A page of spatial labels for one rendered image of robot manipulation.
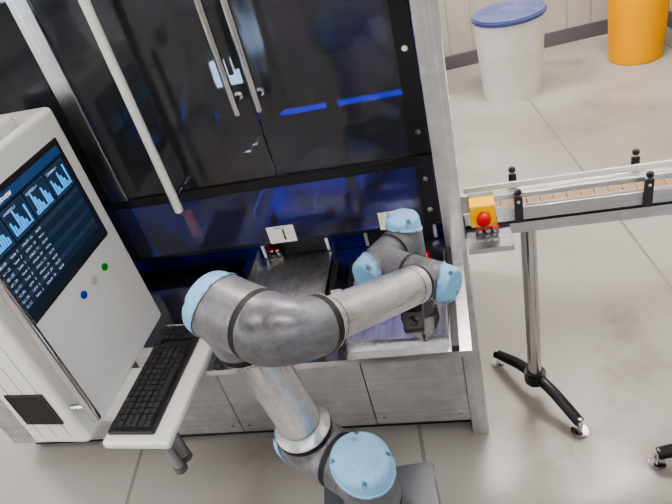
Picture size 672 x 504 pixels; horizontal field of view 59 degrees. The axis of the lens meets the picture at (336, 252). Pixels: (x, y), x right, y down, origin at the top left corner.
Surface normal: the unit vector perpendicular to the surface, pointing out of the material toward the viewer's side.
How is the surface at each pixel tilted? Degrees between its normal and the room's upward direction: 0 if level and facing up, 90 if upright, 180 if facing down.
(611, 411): 0
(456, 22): 90
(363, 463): 8
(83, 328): 90
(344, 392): 90
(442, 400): 90
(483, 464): 0
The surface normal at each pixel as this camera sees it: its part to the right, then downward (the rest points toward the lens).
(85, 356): 0.96, -0.08
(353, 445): -0.12, -0.75
